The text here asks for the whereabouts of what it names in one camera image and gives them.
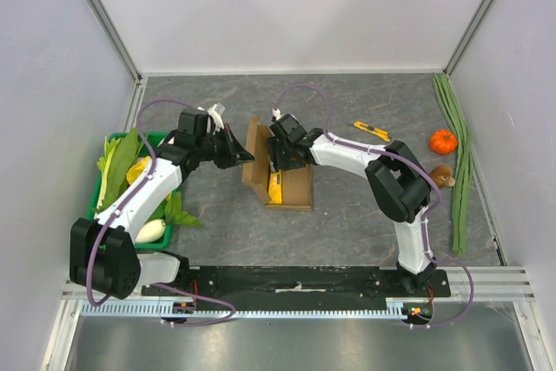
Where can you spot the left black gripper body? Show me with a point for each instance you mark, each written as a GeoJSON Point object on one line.
{"type": "Point", "coordinates": [218, 149]}

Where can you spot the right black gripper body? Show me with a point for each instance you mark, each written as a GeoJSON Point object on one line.
{"type": "Point", "coordinates": [279, 162]}

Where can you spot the brown cardboard box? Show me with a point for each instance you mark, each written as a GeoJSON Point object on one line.
{"type": "Point", "coordinates": [286, 190]}

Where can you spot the yellow utility knife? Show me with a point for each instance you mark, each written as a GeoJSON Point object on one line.
{"type": "Point", "coordinates": [381, 133]}

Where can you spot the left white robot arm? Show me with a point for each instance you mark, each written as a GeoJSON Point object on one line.
{"type": "Point", "coordinates": [103, 255]}

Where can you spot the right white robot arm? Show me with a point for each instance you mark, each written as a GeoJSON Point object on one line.
{"type": "Point", "coordinates": [393, 173]}

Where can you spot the yellow item inside box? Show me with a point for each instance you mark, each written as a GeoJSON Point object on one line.
{"type": "Point", "coordinates": [275, 188]}

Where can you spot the yellow toy napa cabbage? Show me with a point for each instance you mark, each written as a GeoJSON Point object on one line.
{"type": "Point", "coordinates": [143, 158]}

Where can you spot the green leafy vegetable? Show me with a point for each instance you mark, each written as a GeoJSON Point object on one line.
{"type": "Point", "coordinates": [120, 154]}

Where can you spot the white toy radish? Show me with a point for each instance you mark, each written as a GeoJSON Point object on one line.
{"type": "Point", "coordinates": [151, 231]}

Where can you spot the orange toy pumpkin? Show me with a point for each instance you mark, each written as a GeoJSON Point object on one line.
{"type": "Point", "coordinates": [443, 142]}

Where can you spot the brown toy mushroom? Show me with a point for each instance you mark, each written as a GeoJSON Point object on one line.
{"type": "Point", "coordinates": [442, 176]}

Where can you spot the green long beans bundle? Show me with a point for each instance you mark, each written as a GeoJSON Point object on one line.
{"type": "Point", "coordinates": [464, 166]}

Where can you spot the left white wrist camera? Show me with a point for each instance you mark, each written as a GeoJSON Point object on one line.
{"type": "Point", "coordinates": [215, 113]}

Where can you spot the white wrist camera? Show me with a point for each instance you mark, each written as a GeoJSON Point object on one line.
{"type": "Point", "coordinates": [215, 113]}
{"type": "Point", "coordinates": [276, 115]}

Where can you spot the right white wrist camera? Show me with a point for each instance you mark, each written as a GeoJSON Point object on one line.
{"type": "Point", "coordinates": [276, 115]}

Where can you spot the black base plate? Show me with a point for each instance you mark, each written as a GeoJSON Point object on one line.
{"type": "Point", "coordinates": [306, 285]}

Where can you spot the grey slotted cable duct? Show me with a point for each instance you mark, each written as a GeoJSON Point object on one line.
{"type": "Point", "coordinates": [180, 308]}

